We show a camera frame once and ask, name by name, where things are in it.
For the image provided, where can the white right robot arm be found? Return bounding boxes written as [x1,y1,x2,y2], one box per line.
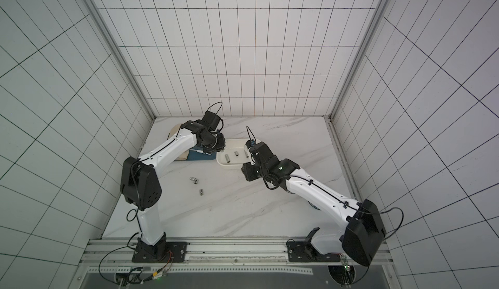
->
[241,159,387,267]

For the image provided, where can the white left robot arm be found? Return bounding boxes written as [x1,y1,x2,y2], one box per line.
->
[120,120,226,246]

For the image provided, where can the white storage box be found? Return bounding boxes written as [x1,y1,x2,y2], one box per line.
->
[216,138,252,169]

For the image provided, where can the dark teal tray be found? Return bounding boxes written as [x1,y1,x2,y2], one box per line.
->
[187,149,216,161]

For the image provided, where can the beige folded cloth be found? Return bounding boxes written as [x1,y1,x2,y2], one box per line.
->
[168,123,189,161]

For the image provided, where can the blue white patterned bowl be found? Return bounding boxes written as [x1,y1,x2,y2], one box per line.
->
[308,201,321,211]

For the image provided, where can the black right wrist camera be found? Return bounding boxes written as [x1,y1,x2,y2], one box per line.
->
[246,140,301,175]

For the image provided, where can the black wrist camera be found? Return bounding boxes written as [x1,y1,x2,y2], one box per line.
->
[201,110,224,133]
[246,140,301,175]

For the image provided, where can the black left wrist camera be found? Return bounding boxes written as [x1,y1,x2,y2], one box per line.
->
[201,110,224,133]

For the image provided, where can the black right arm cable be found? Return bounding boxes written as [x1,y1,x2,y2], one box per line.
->
[245,125,405,286]

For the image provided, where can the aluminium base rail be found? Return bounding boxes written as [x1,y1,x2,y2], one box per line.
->
[79,237,395,276]

